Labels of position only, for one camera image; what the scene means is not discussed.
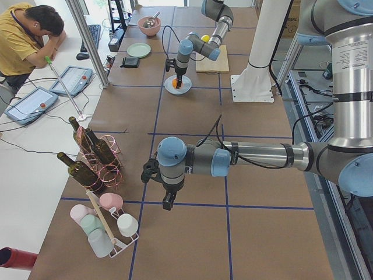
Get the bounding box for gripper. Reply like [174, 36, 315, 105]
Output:
[161, 174, 185, 211]
[174, 61, 188, 89]

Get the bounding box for orange fruit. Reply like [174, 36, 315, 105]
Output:
[172, 78, 182, 89]

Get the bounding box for light blue plate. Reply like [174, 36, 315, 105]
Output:
[164, 75, 192, 95]

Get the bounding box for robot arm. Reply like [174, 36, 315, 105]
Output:
[157, 1, 372, 210]
[170, 0, 234, 89]

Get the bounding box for green plate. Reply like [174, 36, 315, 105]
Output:
[127, 43, 152, 58]

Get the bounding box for wooden cutting board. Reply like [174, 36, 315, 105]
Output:
[195, 45, 230, 74]

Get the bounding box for lower yellow lemon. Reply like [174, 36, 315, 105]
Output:
[200, 34, 210, 43]

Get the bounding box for white cup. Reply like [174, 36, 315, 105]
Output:
[117, 213, 139, 237]

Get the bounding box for dark folded cloth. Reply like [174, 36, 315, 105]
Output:
[120, 57, 140, 68]

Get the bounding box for pink bowl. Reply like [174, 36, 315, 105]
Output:
[138, 16, 161, 37]

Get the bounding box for metal scoop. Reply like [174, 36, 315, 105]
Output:
[142, 11, 160, 28]

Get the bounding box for middle green wine bottle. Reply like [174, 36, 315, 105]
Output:
[85, 128, 120, 170]

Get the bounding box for green wine bottle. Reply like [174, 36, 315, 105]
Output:
[68, 116, 94, 160]
[57, 152, 106, 195]
[85, 128, 120, 170]

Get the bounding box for white central pillar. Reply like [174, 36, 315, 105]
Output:
[231, 0, 292, 103]

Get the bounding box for grey blue cup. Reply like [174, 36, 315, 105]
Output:
[88, 229, 114, 258]

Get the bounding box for mint green cup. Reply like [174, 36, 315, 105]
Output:
[80, 214, 104, 236]

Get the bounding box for front green wine bottle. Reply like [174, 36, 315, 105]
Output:
[57, 152, 106, 195]

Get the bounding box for cardboard box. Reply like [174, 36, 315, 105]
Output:
[254, 1, 301, 39]

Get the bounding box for light pink cup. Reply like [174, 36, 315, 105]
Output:
[70, 204, 96, 225]

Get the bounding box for black keyboard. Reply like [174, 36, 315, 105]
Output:
[79, 24, 101, 54]

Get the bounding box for black computer mouse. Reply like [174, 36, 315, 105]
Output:
[76, 52, 90, 61]

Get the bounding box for far teach pendant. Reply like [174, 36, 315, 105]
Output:
[49, 65, 93, 97]

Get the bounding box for teach pendant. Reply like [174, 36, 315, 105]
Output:
[5, 87, 58, 125]
[49, 65, 93, 97]

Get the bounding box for metal rod with stand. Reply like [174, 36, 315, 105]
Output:
[45, 56, 87, 121]

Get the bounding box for rear green wine bottle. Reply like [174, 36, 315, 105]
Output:
[68, 116, 94, 160]

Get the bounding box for near teach pendant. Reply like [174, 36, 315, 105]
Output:
[5, 87, 58, 125]

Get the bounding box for person in yellow shirt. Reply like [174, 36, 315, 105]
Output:
[1, 2, 66, 92]

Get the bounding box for red cylinder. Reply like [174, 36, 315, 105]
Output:
[1, 247, 38, 271]

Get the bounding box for white wire cup rack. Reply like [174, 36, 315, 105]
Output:
[86, 191, 139, 258]

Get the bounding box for wooden rack handle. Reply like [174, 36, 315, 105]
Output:
[86, 191, 117, 245]

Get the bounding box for copper wire bottle rack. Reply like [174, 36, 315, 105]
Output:
[73, 126, 123, 190]

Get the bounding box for aluminium frame post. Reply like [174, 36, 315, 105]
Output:
[65, 0, 110, 89]

